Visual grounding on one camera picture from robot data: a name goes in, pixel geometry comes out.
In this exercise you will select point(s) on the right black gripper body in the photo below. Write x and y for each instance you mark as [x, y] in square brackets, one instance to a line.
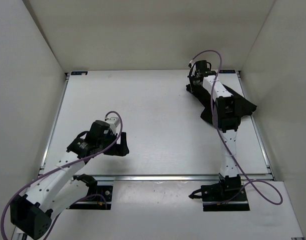
[192, 80]

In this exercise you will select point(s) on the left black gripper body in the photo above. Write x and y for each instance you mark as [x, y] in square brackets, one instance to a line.
[107, 140]

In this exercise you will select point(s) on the black pleated skirt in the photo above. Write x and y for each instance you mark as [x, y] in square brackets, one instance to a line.
[207, 105]

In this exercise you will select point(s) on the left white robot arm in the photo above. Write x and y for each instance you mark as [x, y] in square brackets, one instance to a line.
[58, 189]

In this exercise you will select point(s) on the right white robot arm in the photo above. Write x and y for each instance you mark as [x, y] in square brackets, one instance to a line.
[229, 174]

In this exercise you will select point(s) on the right blue corner sticker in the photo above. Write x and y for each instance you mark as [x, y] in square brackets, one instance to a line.
[227, 71]

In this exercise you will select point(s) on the blue corner sticker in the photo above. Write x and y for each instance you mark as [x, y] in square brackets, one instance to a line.
[227, 71]
[79, 73]

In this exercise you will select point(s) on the left blue corner sticker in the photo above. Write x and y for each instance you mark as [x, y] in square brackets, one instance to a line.
[79, 73]

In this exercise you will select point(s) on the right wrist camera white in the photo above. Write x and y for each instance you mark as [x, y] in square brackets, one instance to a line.
[191, 63]

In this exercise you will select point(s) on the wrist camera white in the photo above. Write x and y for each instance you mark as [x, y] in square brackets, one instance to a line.
[191, 63]
[114, 123]

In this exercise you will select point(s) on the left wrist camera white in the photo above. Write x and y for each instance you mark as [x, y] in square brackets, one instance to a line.
[114, 123]

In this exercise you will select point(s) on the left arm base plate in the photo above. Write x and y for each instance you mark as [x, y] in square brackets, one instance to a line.
[97, 198]

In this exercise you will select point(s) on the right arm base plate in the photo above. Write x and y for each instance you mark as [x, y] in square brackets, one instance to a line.
[216, 198]

